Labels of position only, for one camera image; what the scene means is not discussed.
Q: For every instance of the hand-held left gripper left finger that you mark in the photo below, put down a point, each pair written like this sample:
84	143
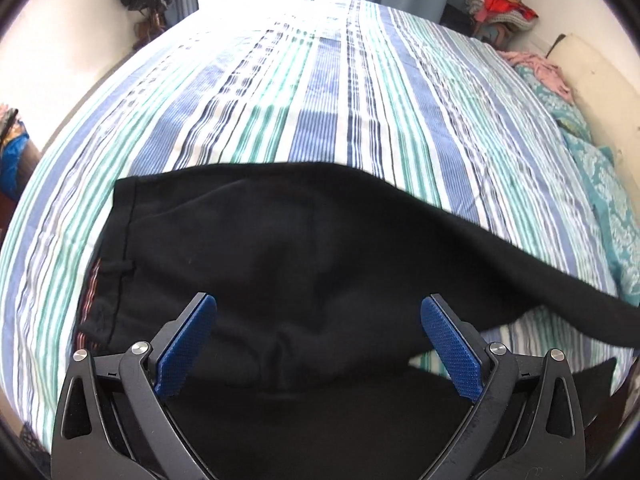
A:
185	345

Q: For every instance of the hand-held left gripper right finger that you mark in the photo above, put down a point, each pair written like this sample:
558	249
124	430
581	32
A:
450	345

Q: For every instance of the black pants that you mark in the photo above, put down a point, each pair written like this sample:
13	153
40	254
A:
300	260

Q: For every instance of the brown wooden cabinet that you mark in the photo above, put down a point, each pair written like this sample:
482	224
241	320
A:
20	200

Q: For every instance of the teal patterned blanket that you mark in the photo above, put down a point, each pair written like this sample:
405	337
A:
607	190

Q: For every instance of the blue cloth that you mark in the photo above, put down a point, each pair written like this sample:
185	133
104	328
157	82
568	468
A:
12	160

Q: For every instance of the striped bed sheet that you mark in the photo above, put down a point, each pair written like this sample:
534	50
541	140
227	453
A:
325	95

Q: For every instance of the stack of folded clothes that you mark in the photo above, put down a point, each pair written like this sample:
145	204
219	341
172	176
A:
7	120

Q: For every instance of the pink cloth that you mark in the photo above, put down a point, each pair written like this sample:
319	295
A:
542	72

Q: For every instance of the cream headboard cushion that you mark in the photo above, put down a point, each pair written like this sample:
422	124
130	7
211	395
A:
600	80

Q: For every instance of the dark stand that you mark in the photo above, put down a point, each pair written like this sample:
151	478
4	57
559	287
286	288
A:
457	19

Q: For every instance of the pile of colourful clothes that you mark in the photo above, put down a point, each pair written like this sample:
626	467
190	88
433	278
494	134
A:
505	7

